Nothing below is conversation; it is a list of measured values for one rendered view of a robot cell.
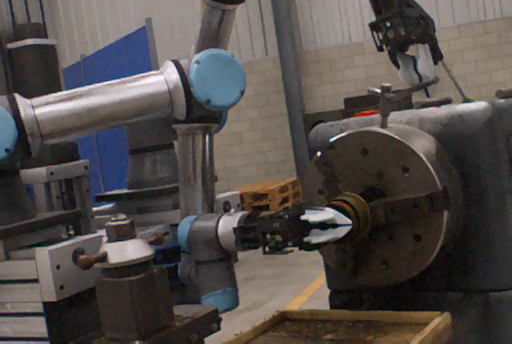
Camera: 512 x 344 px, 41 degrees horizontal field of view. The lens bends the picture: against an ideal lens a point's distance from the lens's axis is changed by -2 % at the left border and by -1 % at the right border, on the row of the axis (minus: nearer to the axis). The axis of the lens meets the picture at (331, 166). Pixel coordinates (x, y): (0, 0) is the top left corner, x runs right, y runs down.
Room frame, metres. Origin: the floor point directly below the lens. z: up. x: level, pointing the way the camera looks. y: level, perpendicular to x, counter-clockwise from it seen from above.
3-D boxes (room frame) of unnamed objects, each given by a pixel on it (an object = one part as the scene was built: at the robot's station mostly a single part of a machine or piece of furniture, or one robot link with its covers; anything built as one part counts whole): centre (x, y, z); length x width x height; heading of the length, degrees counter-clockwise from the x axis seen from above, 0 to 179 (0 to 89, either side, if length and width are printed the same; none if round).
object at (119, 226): (0.91, 0.29, 1.17); 0.04 x 0.04 x 0.03
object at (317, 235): (1.20, 0.03, 1.06); 0.09 x 0.06 x 0.03; 59
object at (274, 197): (9.61, 1.02, 0.22); 1.25 x 0.86 x 0.44; 167
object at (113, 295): (0.91, 0.28, 1.07); 0.07 x 0.07 x 0.10; 59
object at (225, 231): (1.29, 0.19, 1.08); 0.08 x 0.05 x 0.08; 149
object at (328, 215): (1.20, 0.03, 1.10); 0.09 x 0.06 x 0.03; 59
